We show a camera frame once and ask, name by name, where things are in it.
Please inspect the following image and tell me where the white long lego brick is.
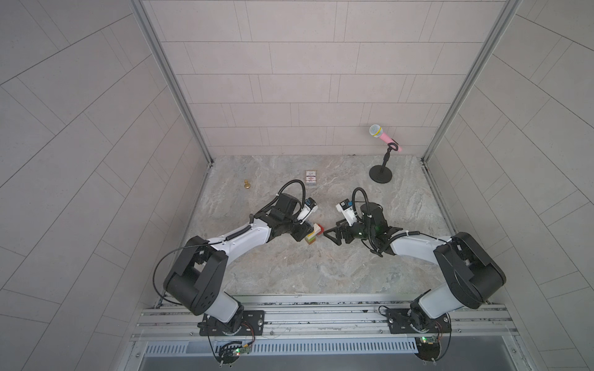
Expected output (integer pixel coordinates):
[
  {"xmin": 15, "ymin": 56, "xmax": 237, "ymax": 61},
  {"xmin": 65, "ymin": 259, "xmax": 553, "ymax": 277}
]
[{"xmin": 309, "ymin": 224, "xmax": 324, "ymax": 237}]

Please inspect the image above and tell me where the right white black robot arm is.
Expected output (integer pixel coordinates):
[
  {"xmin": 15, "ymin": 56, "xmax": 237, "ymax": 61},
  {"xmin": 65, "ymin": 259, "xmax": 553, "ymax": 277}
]
[{"xmin": 323, "ymin": 199, "xmax": 507, "ymax": 333}]

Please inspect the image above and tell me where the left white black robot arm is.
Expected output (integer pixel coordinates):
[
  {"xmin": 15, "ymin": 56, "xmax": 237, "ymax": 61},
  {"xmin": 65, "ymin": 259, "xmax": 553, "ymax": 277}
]
[{"xmin": 154, "ymin": 185, "xmax": 317, "ymax": 336}]

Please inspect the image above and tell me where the black microphone stand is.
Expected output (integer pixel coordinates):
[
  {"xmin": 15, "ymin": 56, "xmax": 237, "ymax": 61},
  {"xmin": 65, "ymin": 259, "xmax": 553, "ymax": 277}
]
[{"xmin": 369, "ymin": 142, "xmax": 399, "ymax": 184}]

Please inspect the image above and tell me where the red white card box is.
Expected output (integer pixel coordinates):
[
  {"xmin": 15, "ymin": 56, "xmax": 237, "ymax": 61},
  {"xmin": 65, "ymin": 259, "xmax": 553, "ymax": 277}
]
[{"xmin": 305, "ymin": 170, "xmax": 317, "ymax": 186}]

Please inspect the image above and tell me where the pink toy microphone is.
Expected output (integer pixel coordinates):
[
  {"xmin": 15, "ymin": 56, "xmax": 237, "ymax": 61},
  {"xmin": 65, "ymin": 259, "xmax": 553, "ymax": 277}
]
[{"xmin": 369, "ymin": 124, "xmax": 401, "ymax": 151}]

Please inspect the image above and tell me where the right circuit board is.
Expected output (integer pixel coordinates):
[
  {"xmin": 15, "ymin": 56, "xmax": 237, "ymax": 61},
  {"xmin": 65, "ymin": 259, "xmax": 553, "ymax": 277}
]
[{"xmin": 415, "ymin": 336, "xmax": 442, "ymax": 363}]

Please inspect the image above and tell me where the circuit board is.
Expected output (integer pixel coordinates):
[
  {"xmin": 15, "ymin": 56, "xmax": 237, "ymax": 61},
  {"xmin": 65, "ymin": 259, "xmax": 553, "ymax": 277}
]
[
  {"xmin": 415, "ymin": 336, "xmax": 442, "ymax": 363},
  {"xmin": 217, "ymin": 341, "xmax": 253, "ymax": 365}
]

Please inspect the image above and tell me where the left circuit board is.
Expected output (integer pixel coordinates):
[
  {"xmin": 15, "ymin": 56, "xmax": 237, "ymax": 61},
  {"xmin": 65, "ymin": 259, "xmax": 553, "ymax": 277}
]
[{"xmin": 217, "ymin": 341, "xmax": 253, "ymax": 365}]

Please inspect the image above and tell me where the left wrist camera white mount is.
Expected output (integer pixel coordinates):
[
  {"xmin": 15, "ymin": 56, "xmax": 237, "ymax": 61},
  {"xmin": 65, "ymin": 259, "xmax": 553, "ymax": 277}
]
[{"xmin": 297, "ymin": 197, "xmax": 318, "ymax": 224}]

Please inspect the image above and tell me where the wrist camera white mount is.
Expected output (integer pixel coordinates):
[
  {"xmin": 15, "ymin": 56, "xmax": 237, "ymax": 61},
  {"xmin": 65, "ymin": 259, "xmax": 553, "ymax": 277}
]
[
  {"xmin": 336, "ymin": 199, "xmax": 357, "ymax": 227},
  {"xmin": 297, "ymin": 197, "xmax": 318, "ymax": 224}
]

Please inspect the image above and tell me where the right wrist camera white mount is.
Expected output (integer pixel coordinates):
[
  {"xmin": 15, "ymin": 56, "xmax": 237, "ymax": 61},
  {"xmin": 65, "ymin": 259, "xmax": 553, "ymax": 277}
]
[{"xmin": 336, "ymin": 199, "xmax": 357, "ymax": 227}]

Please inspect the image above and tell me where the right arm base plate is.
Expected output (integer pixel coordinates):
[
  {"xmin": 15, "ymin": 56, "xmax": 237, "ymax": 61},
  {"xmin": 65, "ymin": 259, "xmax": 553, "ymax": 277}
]
[{"xmin": 381, "ymin": 309, "xmax": 452, "ymax": 334}]

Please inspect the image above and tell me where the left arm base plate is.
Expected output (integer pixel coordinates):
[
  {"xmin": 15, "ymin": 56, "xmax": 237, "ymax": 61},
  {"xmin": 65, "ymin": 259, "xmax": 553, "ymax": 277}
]
[{"xmin": 198, "ymin": 310, "xmax": 265, "ymax": 336}]

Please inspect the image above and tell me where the aluminium rail frame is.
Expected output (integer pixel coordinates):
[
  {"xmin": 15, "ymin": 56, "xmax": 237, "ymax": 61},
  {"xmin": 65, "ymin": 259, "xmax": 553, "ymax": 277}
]
[{"xmin": 125, "ymin": 295, "xmax": 526, "ymax": 366}]

